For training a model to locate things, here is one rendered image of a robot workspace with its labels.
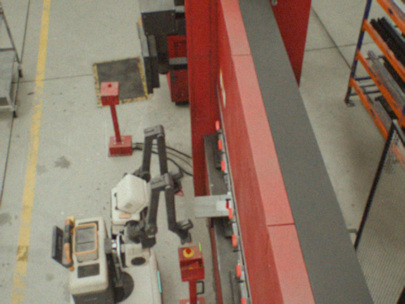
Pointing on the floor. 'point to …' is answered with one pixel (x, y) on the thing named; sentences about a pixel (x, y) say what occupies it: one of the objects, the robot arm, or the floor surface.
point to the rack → (374, 73)
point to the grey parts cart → (7, 57)
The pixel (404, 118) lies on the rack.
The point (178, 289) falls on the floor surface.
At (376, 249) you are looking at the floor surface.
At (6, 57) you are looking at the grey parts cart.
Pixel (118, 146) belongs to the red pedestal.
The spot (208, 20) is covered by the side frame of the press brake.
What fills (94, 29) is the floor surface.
